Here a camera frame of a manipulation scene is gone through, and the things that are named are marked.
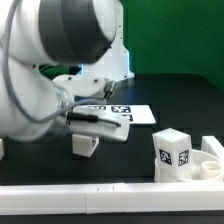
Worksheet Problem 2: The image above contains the white sheet with four tags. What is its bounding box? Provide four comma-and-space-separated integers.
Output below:
73, 105, 156, 124

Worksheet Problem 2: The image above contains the white block at left edge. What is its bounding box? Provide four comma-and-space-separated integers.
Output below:
0, 139, 4, 161

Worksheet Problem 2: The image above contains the white rail wall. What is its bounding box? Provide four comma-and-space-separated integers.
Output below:
201, 136, 224, 161
0, 182, 224, 215

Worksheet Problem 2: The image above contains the white round stool seat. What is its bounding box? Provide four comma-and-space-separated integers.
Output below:
153, 148, 224, 184

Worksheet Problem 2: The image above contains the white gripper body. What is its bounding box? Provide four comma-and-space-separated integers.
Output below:
66, 111, 130, 142

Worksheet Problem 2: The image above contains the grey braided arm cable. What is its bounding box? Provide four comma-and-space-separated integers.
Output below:
1, 0, 123, 129

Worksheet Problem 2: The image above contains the white right rail wall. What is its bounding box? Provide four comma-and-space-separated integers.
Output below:
201, 136, 224, 161

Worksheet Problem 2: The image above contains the white front rail wall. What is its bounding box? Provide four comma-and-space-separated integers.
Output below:
0, 182, 224, 215

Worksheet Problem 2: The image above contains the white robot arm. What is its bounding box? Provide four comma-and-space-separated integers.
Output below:
0, 0, 130, 142

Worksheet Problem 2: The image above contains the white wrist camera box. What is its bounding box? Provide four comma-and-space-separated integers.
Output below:
53, 75, 116, 99

